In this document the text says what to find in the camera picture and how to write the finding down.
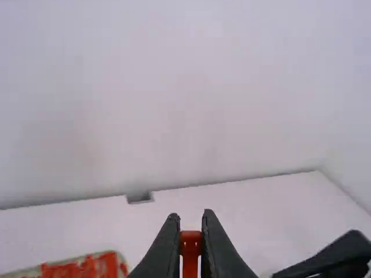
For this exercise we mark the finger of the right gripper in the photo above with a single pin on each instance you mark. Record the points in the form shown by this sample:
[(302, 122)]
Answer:
[(353, 246)]

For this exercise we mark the pale tray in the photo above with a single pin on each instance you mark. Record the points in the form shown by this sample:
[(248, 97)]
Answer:
[(26, 272)]

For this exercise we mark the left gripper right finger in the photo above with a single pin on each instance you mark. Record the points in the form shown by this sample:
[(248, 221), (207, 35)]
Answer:
[(217, 249)]

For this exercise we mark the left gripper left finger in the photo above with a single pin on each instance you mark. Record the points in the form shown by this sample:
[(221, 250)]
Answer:
[(165, 249)]

